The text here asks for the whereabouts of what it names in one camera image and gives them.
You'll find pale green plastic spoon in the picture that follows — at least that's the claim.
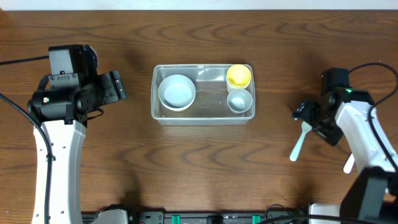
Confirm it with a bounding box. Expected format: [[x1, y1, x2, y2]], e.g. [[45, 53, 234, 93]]
[[289, 121, 312, 162]]

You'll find white plastic fork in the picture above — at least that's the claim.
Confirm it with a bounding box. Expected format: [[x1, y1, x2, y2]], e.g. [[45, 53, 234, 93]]
[[343, 154, 355, 174]]

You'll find grey cup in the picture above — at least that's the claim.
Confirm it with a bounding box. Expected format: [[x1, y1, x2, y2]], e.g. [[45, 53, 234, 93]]
[[227, 89, 253, 114]]

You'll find yellow cup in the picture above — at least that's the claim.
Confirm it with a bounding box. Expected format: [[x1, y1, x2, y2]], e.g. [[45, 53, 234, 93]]
[[226, 64, 252, 89]]

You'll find white cup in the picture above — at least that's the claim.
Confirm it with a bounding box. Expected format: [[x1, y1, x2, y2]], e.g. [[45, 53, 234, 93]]
[[226, 81, 241, 93]]

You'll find grey bowl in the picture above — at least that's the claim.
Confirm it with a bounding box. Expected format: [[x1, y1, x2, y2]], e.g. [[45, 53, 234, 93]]
[[158, 75, 196, 106]]

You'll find white bowl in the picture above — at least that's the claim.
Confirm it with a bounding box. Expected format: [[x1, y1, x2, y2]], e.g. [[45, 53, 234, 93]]
[[162, 103, 192, 112]]

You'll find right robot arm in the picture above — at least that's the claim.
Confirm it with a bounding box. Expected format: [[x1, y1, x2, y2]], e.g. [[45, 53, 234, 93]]
[[289, 68, 397, 223]]

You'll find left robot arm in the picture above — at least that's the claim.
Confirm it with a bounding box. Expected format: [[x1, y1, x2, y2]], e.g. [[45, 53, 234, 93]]
[[28, 45, 126, 223]]

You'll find clear plastic container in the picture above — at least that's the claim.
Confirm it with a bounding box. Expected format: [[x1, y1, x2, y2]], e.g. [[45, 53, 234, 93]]
[[151, 64, 256, 126]]

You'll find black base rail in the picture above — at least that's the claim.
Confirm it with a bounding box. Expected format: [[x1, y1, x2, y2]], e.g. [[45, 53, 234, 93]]
[[82, 203, 312, 224]]

